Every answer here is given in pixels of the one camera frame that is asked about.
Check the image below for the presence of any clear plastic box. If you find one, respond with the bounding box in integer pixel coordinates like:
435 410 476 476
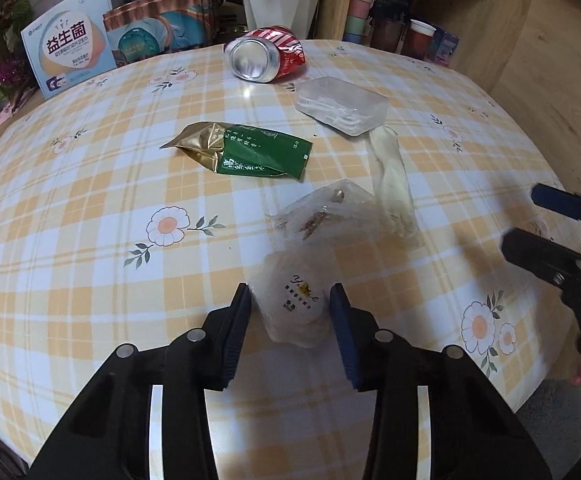
295 76 389 137

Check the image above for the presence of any crushed red soda can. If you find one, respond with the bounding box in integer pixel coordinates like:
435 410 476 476
223 25 307 82

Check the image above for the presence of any clear yellowish plastic wrapper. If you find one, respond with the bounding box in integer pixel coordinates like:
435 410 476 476
368 125 420 239

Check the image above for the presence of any brown glass cup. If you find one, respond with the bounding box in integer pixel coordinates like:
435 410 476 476
371 16 404 54

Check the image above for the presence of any boxed bowl set pack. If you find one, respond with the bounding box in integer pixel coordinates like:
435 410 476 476
103 0 216 61

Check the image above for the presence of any white and blue supplement box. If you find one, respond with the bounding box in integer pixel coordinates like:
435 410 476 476
20 0 117 100

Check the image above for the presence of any clear bag of screws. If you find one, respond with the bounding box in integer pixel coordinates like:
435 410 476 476
265 178 379 256

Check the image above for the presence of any small blue box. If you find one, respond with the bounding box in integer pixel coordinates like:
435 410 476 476
428 27 461 67

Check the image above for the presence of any wooden shelf unit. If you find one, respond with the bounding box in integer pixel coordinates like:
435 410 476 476
315 0 581 161

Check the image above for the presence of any green and gold tea packet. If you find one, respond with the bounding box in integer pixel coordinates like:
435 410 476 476
159 121 314 181

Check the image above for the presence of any round white soap packet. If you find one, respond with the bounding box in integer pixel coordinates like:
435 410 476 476
258 252 336 350

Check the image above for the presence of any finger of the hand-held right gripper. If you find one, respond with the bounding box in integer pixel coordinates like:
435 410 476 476
531 183 581 222
501 228 581 287

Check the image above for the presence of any dark blue book box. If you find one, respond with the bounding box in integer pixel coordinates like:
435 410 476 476
373 0 415 22

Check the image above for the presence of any yellow checked floral tablecloth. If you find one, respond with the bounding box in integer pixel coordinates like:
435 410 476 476
0 37 581 443

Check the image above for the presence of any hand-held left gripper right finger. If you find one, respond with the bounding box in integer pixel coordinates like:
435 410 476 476
329 283 551 480

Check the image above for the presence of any pink artificial flower arrangement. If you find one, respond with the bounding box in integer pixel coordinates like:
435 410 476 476
0 0 68 106

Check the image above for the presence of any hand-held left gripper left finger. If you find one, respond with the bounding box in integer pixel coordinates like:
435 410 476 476
28 282 252 480

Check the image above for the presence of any brown cup with lid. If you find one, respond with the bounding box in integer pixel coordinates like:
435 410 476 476
401 19 436 59

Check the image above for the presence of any stack of pastel cups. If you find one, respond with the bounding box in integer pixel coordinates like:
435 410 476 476
343 0 380 47

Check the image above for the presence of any pink cloth pouch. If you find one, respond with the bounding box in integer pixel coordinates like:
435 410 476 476
0 87 41 129

